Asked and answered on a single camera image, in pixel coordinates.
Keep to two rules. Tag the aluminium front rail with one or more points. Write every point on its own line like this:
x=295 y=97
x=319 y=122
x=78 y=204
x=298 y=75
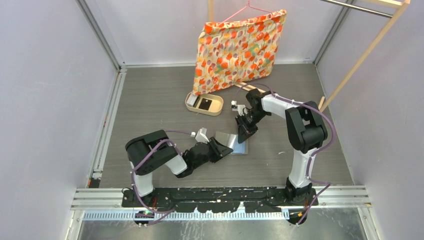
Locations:
x=105 y=204

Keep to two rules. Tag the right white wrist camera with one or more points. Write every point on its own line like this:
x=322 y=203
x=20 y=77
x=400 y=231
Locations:
x=239 y=108

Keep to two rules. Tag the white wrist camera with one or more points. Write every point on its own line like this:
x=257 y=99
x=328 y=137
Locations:
x=239 y=108
x=200 y=136

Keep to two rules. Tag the pink wire hanger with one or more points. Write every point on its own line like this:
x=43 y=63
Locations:
x=247 y=7

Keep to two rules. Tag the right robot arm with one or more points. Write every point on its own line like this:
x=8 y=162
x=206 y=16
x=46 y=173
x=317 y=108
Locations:
x=306 y=133

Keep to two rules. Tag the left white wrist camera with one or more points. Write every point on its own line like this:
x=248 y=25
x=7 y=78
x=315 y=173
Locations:
x=200 y=136

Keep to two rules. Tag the floral fabric bag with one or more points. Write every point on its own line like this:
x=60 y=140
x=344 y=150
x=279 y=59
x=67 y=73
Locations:
x=236 y=51

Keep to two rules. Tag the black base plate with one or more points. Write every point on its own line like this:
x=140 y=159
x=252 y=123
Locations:
x=265 y=199

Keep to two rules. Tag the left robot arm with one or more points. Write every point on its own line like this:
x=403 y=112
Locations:
x=151 y=151

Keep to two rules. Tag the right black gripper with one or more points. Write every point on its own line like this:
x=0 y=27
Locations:
x=245 y=132

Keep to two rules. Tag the black VIP card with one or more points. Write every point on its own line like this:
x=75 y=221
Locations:
x=205 y=104

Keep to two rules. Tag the wooden rack frame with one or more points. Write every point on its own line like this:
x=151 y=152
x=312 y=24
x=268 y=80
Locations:
x=380 y=54

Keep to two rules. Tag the beige oval tray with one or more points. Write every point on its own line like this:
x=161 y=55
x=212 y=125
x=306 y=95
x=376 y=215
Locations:
x=216 y=106

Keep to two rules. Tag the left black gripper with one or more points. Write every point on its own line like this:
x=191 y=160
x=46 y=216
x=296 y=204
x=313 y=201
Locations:
x=219 y=150

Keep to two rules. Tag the stack of cards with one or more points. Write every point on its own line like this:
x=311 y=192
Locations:
x=192 y=100

